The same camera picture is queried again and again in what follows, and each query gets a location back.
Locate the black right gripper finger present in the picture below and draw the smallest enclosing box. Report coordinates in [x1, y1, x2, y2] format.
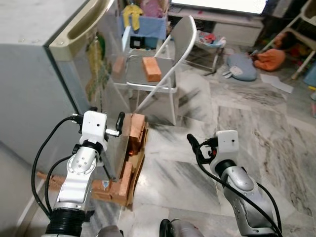
[187, 133, 204, 157]

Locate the grey fridge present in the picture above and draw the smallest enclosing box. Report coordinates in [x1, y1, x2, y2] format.
[0, 0, 99, 181]

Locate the orange brick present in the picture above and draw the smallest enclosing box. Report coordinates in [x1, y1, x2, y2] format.
[142, 57, 163, 83]
[129, 113, 148, 157]
[116, 162, 134, 199]

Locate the green yellow door sticker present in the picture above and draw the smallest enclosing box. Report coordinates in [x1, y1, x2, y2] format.
[85, 32, 112, 102]

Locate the small black box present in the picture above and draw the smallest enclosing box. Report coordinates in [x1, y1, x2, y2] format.
[129, 36, 145, 50]

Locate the grey robot right leg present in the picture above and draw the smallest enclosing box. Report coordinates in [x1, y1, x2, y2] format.
[158, 218, 204, 237]

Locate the grey robot leg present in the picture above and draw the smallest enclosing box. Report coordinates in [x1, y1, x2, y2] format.
[158, 218, 204, 237]
[96, 226, 124, 237]

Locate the light blue stool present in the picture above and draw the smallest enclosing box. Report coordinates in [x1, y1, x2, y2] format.
[303, 63, 316, 88]

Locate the white paper sheet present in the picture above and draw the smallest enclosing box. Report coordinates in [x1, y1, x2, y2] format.
[260, 74, 295, 95]

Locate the blue storage box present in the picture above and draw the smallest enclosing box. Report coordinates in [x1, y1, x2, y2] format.
[121, 14, 169, 50]

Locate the grey robot left leg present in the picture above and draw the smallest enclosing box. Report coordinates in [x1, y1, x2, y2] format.
[96, 226, 124, 237]

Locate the yellow plush toy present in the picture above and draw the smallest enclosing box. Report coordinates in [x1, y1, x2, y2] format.
[123, 4, 144, 32]

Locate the colourful baby bouncer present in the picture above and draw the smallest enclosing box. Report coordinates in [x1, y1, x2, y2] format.
[185, 30, 228, 76]

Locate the orange doll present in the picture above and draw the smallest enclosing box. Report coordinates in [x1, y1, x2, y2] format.
[251, 48, 287, 73]

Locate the white baby high chair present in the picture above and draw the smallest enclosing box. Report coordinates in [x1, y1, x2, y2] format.
[261, 0, 316, 80]

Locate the pink cloth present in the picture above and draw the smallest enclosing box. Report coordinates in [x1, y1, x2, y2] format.
[140, 0, 169, 18]

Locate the white television cabinet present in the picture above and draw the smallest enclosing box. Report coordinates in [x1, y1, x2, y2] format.
[168, 12, 265, 48]

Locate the bright television screen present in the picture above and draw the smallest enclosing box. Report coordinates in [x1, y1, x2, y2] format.
[170, 0, 270, 15]

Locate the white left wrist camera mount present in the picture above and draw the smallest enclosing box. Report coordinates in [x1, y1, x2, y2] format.
[80, 111, 122, 145]

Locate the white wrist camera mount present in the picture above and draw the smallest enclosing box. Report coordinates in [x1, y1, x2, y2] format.
[215, 130, 240, 161]
[80, 111, 122, 145]

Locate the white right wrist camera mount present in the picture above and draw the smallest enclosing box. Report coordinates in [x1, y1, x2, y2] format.
[215, 130, 240, 161]

